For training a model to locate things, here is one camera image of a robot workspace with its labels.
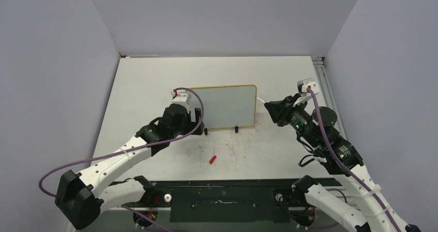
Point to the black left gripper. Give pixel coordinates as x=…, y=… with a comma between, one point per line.
x=190, y=125

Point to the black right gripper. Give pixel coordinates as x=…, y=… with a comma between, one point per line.
x=279, y=110

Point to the red marker cap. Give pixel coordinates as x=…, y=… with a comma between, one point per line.
x=212, y=159

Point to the yellow framed whiteboard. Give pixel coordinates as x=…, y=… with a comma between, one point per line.
x=228, y=107

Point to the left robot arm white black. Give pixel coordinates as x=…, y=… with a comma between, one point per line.
x=84, y=195

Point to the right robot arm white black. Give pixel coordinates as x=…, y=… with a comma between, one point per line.
x=372, y=211

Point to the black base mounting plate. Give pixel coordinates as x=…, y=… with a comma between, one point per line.
x=234, y=214

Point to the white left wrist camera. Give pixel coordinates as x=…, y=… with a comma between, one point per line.
x=182, y=98

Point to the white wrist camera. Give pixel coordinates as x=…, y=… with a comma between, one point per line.
x=182, y=98
x=303, y=90

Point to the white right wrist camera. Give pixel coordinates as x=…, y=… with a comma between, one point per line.
x=303, y=90

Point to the aluminium rail right side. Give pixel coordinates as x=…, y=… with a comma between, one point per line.
x=328, y=86

